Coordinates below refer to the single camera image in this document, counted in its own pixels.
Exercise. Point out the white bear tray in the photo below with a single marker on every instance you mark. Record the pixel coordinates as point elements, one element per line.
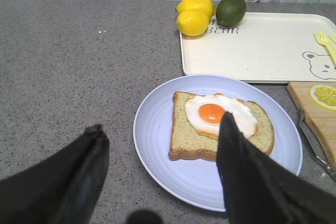
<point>263,48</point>

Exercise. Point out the yellow plastic knife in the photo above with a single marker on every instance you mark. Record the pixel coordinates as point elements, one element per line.
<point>333,38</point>

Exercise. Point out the green lime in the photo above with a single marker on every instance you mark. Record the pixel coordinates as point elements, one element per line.
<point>230,12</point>

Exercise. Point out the rear yellow lemon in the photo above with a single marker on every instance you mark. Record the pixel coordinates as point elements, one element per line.
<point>207,6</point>

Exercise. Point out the front yellow lemon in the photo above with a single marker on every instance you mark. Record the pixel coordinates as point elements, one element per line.
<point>192,22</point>

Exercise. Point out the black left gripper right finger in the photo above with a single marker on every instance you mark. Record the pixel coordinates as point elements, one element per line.
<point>258,190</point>

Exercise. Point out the bottom bread slice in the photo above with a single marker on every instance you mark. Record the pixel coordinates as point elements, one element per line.
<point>187,143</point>

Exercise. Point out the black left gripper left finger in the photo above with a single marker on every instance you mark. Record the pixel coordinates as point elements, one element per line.
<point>64,188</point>

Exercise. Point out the light blue round plate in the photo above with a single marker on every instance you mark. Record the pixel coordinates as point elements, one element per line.
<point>197,182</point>

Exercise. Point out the yellow plastic fork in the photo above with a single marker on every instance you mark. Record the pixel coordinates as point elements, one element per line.
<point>322,39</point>

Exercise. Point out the yellow lemon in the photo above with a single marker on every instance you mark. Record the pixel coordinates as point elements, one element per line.
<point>207,6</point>
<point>192,22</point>

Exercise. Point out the metal cutting board handle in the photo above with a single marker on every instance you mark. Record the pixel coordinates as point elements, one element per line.
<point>329,169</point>

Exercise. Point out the lemon slice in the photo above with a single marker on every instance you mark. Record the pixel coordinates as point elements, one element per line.
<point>324,96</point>

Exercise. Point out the wooden cutting board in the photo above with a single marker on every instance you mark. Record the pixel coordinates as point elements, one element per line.
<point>320,120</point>

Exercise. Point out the fried egg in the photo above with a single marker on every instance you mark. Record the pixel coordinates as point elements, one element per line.
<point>205,112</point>

